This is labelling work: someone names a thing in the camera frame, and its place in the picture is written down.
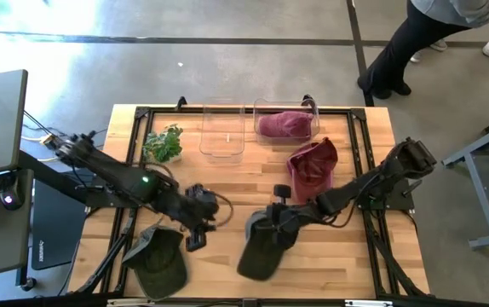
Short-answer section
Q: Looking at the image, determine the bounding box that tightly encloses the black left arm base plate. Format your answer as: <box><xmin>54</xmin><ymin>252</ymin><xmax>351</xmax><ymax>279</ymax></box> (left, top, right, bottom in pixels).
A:
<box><xmin>85</xmin><ymin>173</ymin><xmax>147</xmax><ymax>209</ymax></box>

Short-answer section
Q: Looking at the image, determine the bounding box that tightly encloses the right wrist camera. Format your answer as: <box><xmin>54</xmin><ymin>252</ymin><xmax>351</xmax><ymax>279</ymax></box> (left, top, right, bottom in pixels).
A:
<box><xmin>273</xmin><ymin>183</ymin><xmax>292</xmax><ymax>206</ymax></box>

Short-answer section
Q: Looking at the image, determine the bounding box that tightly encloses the black base lever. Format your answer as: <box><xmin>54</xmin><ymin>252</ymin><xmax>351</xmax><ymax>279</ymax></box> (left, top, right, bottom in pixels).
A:
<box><xmin>400</xmin><ymin>179</ymin><xmax>423</xmax><ymax>198</ymax></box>
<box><xmin>75</xmin><ymin>182</ymin><xmax>106</xmax><ymax>192</ymax></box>

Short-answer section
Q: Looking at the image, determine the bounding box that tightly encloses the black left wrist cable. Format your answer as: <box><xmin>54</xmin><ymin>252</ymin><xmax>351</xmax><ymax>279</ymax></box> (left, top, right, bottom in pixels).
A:
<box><xmin>214</xmin><ymin>191</ymin><xmax>235</xmax><ymax>229</ymax></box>

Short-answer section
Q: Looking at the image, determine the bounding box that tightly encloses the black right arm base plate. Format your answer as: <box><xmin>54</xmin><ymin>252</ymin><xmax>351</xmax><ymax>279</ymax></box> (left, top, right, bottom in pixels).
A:
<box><xmin>354</xmin><ymin>177</ymin><xmax>416</xmax><ymax>212</ymax></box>

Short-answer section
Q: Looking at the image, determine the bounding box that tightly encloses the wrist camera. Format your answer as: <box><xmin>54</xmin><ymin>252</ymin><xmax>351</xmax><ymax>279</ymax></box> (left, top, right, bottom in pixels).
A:
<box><xmin>273</xmin><ymin>183</ymin><xmax>292</xmax><ymax>206</ymax></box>
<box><xmin>184</xmin><ymin>183</ymin><xmax>220</xmax><ymax>209</ymax></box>

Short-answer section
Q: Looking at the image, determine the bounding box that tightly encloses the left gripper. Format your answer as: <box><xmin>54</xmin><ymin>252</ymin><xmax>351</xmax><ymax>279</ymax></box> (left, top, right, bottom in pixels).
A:
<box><xmin>170</xmin><ymin>200</ymin><xmax>220</xmax><ymax>252</ymax></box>

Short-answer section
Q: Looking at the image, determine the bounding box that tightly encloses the green plant in white pot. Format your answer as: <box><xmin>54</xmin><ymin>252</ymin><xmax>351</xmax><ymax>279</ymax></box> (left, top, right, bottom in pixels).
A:
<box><xmin>141</xmin><ymin>123</ymin><xmax>185</xmax><ymax>164</ymax></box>

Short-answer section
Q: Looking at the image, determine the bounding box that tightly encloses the maroon baseball cap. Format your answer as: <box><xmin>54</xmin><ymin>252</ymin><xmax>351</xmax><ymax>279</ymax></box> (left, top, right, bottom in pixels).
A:
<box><xmin>285</xmin><ymin>136</ymin><xmax>339</xmax><ymax>206</ymax></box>
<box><xmin>256</xmin><ymin>110</ymin><xmax>316</xmax><ymax>140</ymax></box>

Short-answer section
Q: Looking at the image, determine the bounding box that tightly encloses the black desk caster leg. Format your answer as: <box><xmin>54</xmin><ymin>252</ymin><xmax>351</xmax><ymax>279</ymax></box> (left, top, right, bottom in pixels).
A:
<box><xmin>14</xmin><ymin>246</ymin><xmax>37</xmax><ymax>293</ymax></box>

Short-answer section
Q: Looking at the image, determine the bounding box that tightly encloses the black aluminium table frame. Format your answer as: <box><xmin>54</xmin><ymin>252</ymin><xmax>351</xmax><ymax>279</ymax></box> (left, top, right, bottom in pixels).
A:
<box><xmin>73</xmin><ymin>104</ymin><xmax>432</xmax><ymax>299</ymax></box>

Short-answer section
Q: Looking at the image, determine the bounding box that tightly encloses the silver metal bracket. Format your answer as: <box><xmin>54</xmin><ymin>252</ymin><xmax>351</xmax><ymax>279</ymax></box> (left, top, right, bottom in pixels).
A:
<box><xmin>106</xmin><ymin>298</ymin><xmax>155</xmax><ymax>307</ymax></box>
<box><xmin>344</xmin><ymin>299</ymin><xmax>394</xmax><ymax>307</ymax></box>

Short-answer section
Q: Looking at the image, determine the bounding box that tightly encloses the narrow clear plastic bin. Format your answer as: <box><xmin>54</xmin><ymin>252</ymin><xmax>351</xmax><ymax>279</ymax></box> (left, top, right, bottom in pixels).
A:
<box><xmin>198</xmin><ymin>98</ymin><xmax>246</xmax><ymax>159</ymax></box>

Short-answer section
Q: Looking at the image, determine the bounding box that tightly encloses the black computer mouse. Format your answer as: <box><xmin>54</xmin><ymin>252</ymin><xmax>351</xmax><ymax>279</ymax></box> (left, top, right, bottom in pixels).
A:
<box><xmin>0</xmin><ymin>173</ymin><xmax>25</xmax><ymax>211</ymax></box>

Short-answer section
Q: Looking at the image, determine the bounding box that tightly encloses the wide clear plastic bin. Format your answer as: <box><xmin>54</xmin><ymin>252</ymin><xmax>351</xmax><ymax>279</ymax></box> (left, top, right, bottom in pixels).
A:
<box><xmin>252</xmin><ymin>96</ymin><xmax>321</xmax><ymax>146</ymax></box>

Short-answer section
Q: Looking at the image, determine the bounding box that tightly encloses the grey metal table frame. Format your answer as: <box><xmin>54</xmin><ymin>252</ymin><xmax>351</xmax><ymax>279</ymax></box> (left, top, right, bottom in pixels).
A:
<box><xmin>442</xmin><ymin>123</ymin><xmax>489</xmax><ymax>252</ymax></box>

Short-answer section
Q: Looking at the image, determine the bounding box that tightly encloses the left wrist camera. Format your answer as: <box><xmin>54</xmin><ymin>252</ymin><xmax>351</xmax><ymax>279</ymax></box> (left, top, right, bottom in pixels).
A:
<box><xmin>184</xmin><ymin>183</ymin><xmax>220</xmax><ymax>209</ymax></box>

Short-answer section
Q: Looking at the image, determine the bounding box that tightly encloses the black computer tower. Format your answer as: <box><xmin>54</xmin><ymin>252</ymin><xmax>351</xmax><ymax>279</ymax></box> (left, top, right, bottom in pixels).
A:
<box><xmin>30</xmin><ymin>169</ymin><xmax>89</xmax><ymax>271</ymax></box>

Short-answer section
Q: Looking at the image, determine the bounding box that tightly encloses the dark green baseball cap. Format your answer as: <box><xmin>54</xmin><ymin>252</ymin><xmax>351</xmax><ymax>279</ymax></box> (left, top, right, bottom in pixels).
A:
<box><xmin>121</xmin><ymin>212</ymin><xmax>189</xmax><ymax>301</ymax></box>
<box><xmin>236</xmin><ymin>208</ymin><xmax>299</xmax><ymax>282</ymax></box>

